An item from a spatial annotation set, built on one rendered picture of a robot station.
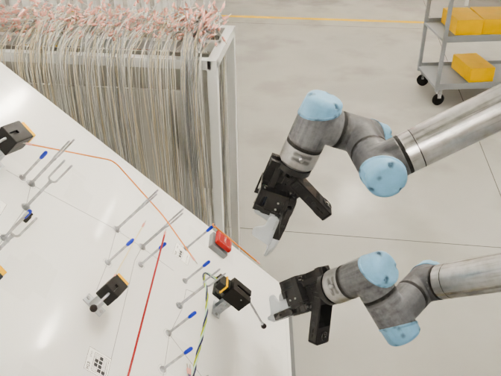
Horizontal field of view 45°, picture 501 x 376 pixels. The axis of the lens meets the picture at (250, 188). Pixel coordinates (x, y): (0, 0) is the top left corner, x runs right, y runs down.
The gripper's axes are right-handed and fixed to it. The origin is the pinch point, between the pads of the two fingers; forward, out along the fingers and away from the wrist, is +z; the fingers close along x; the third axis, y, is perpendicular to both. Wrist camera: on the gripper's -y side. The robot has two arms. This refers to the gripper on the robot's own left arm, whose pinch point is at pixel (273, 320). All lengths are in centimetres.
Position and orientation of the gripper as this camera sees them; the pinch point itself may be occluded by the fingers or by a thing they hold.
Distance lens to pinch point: 146.1
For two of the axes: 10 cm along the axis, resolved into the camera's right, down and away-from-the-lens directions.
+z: -6.4, 3.9, 6.6
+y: -2.9, -9.2, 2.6
